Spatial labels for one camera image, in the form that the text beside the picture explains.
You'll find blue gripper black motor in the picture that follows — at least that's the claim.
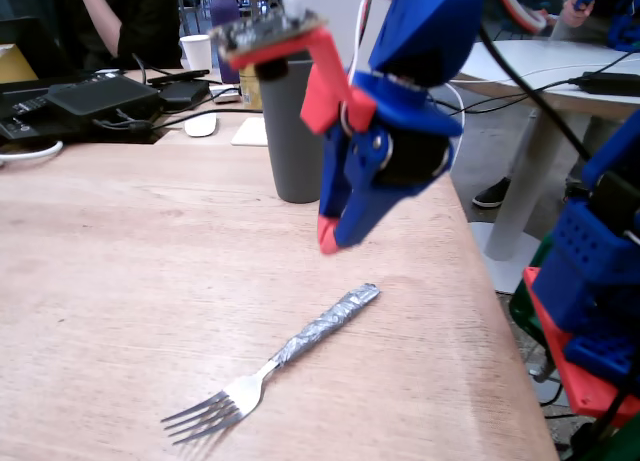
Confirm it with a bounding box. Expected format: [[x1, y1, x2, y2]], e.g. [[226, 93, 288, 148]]
[[316, 71, 465, 256]]

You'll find fork with gray taped handle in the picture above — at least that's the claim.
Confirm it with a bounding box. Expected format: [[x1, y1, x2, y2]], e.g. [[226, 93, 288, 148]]
[[160, 282, 382, 445]]

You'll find tall gray cup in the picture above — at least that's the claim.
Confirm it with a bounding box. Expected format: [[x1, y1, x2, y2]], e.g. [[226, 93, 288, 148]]
[[256, 50, 327, 205]]

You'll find white keyboard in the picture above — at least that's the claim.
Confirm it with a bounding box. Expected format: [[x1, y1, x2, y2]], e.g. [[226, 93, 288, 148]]
[[230, 116, 269, 149]]

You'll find black shoe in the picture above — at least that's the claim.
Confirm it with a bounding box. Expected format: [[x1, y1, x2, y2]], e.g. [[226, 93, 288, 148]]
[[471, 176, 513, 210]]

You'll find yellow drink can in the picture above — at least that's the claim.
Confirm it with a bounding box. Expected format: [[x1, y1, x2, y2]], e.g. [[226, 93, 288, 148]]
[[238, 64, 264, 111]]

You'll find small silver device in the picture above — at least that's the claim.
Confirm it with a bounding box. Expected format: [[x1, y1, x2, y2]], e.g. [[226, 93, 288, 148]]
[[209, 86, 242, 105]]

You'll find white computer mouse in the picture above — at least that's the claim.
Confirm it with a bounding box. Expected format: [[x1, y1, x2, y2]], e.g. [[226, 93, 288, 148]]
[[183, 113, 219, 139]]

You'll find black power brick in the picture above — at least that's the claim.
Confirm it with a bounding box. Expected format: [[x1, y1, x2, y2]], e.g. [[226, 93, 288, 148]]
[[158, 80, 212, 108]]

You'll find white laptop with open lid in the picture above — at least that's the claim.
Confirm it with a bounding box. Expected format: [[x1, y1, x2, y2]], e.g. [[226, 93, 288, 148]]
[[299, 0, 401, 37]]

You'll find black flat remote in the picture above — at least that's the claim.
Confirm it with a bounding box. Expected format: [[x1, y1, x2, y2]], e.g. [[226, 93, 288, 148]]
[[146, 69, 211, 87]]

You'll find white paper cup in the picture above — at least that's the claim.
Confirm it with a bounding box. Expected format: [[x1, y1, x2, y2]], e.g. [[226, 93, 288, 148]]
[[178, 34, 213, 72]]

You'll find purple bottle with wooden cap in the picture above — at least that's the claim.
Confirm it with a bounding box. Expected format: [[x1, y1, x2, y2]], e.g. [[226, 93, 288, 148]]
[[208, 0, 242, 85]]

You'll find round white table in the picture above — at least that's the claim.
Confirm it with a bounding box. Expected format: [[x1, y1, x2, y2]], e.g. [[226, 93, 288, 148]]
[[449, 39, 640, 295]]

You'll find flat black box device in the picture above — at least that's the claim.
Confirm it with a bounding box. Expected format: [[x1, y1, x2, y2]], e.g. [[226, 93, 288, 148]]
[[46, 75, 161, 118]]

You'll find person in black clothes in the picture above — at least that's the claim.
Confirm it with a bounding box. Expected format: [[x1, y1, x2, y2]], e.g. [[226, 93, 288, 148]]
[[49, 0, 184, 73]]

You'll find black power adapter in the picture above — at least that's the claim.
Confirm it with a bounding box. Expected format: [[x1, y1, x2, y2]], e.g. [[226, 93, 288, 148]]
[[573, 71, 640, 97]]

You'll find blue background robot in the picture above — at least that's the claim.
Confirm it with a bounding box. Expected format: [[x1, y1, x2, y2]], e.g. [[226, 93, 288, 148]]
[[606, 0, 640, 52]]

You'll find black electronics box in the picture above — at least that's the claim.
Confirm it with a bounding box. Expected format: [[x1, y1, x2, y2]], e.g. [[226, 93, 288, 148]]
[[0, 73, 162, 143]]

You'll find red camera mount with board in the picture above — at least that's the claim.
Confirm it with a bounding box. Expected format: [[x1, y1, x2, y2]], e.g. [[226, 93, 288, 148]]
[[208, 8, 377, 136]]

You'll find thin white hanging cable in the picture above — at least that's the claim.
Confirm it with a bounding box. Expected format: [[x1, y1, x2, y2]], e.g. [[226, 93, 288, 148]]
[[443, 82, 467, 158]]

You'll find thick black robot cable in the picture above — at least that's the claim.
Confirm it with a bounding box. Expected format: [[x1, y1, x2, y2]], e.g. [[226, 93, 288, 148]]
[[478, 24, 594, 163]]

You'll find red robot base plate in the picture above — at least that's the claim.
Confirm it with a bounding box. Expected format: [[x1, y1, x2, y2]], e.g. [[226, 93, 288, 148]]
[[523, 265, 640, 428]]

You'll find thick white cable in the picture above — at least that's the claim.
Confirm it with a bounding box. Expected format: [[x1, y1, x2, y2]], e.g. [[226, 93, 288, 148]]
[[0, 140, 65, 164]]

